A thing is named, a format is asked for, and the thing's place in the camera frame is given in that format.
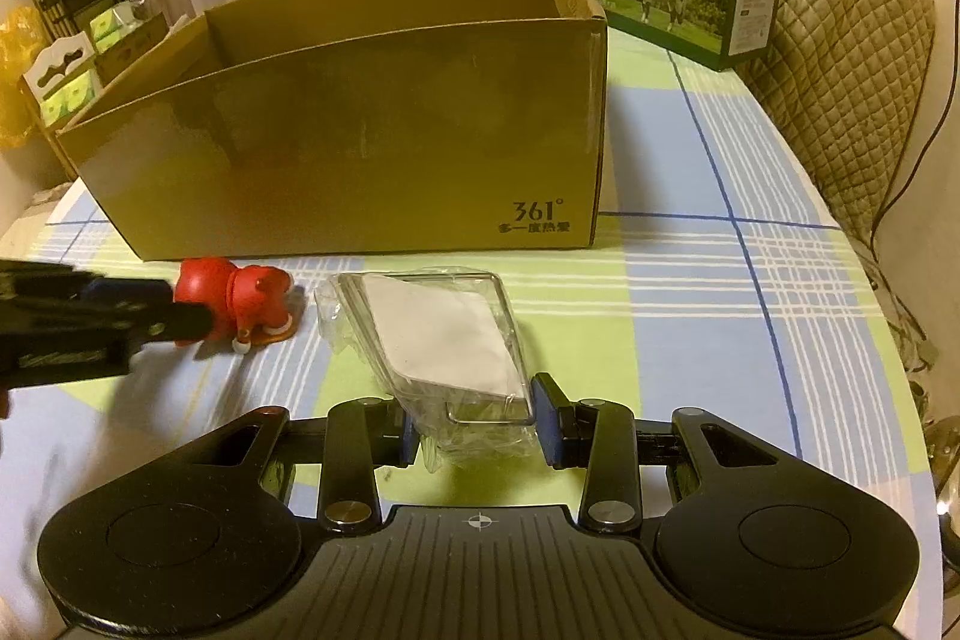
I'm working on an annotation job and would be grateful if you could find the red cat figurine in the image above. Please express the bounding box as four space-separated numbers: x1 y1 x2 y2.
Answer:
174 257 298 356

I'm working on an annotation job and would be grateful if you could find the clear bag with white pads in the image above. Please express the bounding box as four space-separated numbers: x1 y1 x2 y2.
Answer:
314 268 535 463

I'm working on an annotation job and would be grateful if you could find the person's left hand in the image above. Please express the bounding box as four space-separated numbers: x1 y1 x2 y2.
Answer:
0 386 11 420

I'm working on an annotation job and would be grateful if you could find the checkered bed sheet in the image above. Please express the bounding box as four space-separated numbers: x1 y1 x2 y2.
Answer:
2 34 942 638

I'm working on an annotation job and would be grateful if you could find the cardboard box with tissue packs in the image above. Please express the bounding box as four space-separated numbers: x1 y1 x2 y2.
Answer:
35 1 171 117

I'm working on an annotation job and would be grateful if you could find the yellow plastic bag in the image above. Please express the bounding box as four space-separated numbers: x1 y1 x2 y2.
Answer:
0 7 49 149

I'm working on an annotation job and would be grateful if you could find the brown cardboard box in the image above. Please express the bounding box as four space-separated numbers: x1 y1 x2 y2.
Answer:
60 0 607 260

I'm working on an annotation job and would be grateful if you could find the steel kettle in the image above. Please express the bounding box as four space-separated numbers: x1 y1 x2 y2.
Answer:
924 416 960 572

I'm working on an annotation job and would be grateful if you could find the quilted beige chair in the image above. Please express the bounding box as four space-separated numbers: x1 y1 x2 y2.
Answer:
737 0 939 238

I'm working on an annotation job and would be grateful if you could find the black wall cable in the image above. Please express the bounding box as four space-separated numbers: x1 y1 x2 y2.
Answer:
869 0 960 252

